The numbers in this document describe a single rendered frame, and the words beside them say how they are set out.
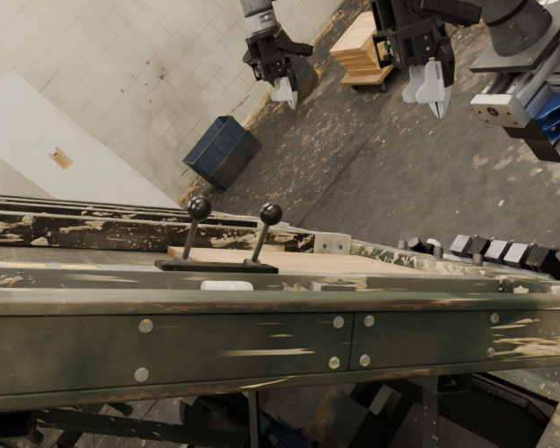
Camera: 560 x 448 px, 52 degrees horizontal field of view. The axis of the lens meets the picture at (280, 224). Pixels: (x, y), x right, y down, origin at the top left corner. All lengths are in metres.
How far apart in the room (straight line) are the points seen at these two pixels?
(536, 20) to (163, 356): 1.26
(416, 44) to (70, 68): 5.59
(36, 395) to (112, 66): 5.81
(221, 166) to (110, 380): 4.92
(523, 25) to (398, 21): 0.75
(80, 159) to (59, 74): 1.57
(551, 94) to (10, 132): 4.06
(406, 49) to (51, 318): 0.59
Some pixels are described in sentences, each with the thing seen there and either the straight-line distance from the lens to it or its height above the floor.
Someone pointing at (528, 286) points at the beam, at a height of 0.90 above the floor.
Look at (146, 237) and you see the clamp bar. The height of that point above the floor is 1.41.
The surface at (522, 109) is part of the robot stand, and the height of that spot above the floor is 0.94.
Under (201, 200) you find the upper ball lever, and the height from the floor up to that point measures 1.54.
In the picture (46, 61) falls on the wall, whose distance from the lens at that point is 6.30.
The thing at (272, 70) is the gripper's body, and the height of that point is 1.43.
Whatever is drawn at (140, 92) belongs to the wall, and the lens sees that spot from 6.37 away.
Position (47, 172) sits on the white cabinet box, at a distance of 4.94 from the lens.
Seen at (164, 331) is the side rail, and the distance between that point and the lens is 0.63.
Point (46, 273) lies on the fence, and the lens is 0.85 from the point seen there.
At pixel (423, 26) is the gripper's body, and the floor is 1.49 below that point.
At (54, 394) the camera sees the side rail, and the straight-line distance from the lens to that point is 0.63.
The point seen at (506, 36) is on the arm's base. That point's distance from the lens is 1.60.
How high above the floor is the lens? 1.80
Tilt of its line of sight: 25 degrees down
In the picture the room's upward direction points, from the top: 49 degrees counter-clockwise
